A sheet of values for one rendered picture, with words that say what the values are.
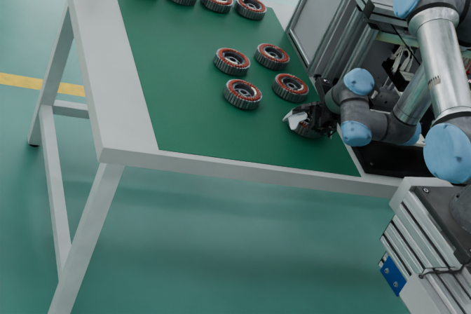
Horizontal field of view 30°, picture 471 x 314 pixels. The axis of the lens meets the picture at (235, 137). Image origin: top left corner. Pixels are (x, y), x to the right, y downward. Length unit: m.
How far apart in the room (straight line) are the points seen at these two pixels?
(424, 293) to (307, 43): 1.27
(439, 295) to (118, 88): 1.05
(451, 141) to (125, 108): 0.93
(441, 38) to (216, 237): 1.53
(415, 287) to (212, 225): 1.51
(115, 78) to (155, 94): 0.12
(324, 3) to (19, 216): 1.24
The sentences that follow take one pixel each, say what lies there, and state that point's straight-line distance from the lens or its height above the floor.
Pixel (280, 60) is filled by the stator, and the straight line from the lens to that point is 2.82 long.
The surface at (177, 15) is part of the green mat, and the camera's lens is 2.92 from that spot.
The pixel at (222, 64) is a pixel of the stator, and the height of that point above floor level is 0.77.
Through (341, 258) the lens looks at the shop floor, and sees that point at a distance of 3.47.
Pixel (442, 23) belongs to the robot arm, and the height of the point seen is 1.35.
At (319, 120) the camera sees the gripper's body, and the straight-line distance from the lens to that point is 2.45.
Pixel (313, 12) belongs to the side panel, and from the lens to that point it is 2.96.
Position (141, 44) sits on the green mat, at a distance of 2.67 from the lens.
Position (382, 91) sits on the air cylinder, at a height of 0.82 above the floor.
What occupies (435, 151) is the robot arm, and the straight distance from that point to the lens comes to 1.86.
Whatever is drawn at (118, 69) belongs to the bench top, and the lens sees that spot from 2.52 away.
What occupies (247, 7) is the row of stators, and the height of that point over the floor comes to 0.79.
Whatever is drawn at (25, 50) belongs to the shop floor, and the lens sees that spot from 3.92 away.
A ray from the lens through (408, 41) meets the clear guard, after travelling 2.63.
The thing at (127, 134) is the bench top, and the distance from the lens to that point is 2.27.
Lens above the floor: 2.03
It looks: 32 degrees down
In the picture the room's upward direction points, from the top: 24 degrees clockwise
